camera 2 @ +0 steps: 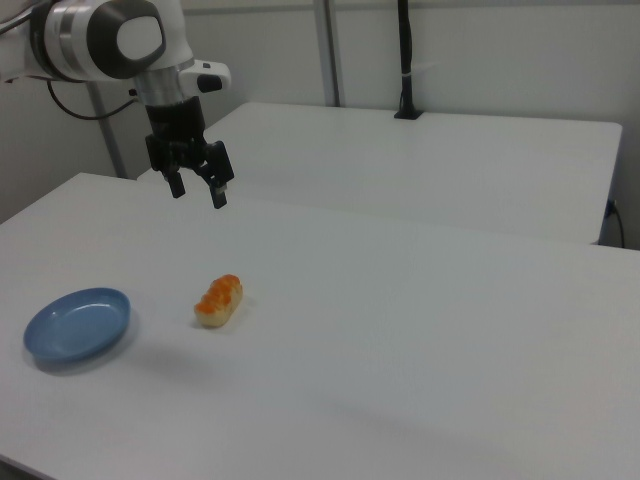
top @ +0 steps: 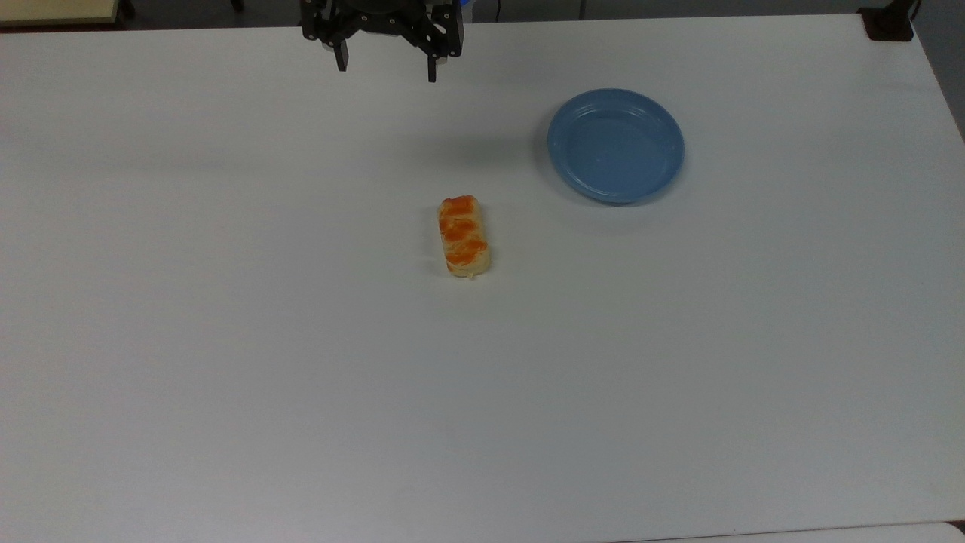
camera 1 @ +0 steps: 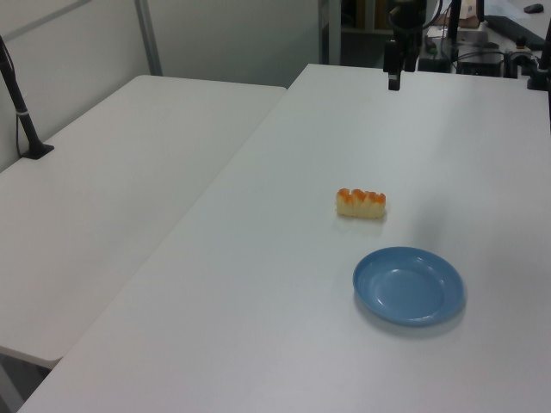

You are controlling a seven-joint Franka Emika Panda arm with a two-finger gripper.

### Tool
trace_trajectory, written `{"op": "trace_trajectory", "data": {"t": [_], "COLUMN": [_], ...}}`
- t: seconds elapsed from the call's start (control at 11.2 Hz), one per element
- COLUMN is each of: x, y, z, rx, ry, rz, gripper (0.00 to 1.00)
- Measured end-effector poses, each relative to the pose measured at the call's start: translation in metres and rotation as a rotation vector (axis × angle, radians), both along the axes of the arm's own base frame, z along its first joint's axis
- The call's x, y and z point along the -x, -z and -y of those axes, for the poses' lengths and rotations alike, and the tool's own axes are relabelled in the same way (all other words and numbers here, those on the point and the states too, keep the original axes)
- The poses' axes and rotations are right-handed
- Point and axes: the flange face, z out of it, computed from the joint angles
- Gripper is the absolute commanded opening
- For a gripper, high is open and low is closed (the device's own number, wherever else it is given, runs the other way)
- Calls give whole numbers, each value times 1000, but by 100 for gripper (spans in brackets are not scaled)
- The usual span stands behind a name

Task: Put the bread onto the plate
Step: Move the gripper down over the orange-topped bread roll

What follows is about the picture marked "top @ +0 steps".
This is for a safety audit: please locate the black table clamp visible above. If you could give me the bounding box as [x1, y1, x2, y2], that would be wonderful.
[858, 0, 922, 42]

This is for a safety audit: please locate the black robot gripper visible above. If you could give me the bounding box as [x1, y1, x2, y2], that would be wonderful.
[300, 0, 465, 83]

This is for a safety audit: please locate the beige side table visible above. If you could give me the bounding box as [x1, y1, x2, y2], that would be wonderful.
[0, 0, 136, 29]

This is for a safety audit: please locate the blue plastic plate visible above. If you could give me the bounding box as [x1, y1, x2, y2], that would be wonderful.
[547, 88, 686, 205]

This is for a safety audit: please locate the orange glazed bread loaf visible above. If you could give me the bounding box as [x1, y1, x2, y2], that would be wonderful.
[438, 195, 492, 281]

